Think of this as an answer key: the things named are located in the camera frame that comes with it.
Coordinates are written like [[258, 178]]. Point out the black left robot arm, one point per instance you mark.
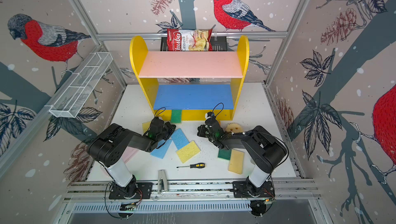
[[110, 145]]

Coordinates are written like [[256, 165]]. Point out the aluminium rail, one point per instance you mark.
[[196, 190]]

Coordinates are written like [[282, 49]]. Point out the yellow wooden shelf unit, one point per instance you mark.
[[193, 83]]

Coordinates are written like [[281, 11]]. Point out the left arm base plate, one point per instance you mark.
[[135, 190]]

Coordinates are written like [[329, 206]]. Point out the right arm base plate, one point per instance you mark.
[[246, 189]]

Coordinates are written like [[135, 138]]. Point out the grey metal bracket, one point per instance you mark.
[[162, 183]]

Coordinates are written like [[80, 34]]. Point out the yellow cellulose sponge centre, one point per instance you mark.
[[188, 152]]

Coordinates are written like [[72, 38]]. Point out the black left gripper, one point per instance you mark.
[[168, 126]]

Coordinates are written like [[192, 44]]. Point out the yellow smiley face sponge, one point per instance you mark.
[[234, 128]]

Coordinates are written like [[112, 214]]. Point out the black yellow screwdriver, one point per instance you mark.
[[197, 166]]

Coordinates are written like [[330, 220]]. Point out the red cassava chips bag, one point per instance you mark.
[[189, 40]]

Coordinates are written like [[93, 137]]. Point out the pale yellow sponge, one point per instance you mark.
[[236, 162]]

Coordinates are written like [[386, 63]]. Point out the yellow sponge near left wall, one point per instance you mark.
[[146, 126]]

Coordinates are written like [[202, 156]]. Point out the black wire basket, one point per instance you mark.
[[218, 43]]

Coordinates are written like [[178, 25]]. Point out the dark green scouring sponge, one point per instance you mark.
[[224, 154]]

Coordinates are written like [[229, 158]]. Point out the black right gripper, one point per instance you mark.
[[201, 129]]

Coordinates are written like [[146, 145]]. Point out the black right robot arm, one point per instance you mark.
[[266, 150]]

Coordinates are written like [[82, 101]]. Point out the white wire mesh basket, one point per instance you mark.
[[71, 101]]

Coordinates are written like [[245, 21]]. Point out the blue sponge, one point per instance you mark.
[[179, 139], [161, 149]]

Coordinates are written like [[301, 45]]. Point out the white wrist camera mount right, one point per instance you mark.
[[209, 115]]

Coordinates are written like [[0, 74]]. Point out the blue sponge lower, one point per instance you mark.
[[161, 149]]

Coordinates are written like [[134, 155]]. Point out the blue sponge upper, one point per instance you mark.
[[179, 139]]

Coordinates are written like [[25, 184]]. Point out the light green foam sponge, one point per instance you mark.
[[176, 116]]

